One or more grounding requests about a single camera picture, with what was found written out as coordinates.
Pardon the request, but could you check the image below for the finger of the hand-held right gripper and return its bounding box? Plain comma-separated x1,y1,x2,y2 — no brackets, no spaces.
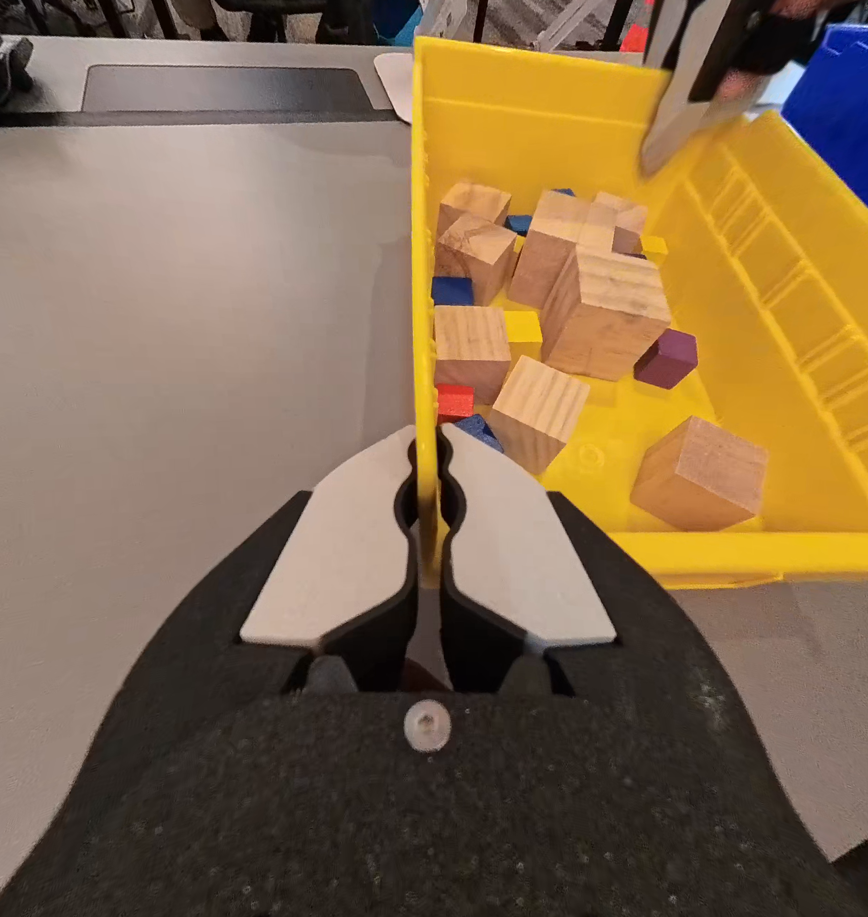
642,0,764,103
639,68,768,178

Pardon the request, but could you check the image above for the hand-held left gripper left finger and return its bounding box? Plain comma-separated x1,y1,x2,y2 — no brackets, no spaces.
239,425,422,692

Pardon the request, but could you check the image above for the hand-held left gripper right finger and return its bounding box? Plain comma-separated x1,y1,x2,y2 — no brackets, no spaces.
437,423,619,692

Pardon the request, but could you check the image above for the blue plastic box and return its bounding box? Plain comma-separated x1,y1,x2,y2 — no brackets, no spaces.
781,21,868,232

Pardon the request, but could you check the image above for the yellow plastic box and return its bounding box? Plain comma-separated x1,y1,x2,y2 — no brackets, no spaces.
410,36,868,590

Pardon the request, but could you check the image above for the pile of mixed wooden cubes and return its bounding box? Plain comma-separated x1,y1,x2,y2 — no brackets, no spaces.
431,181,770,533

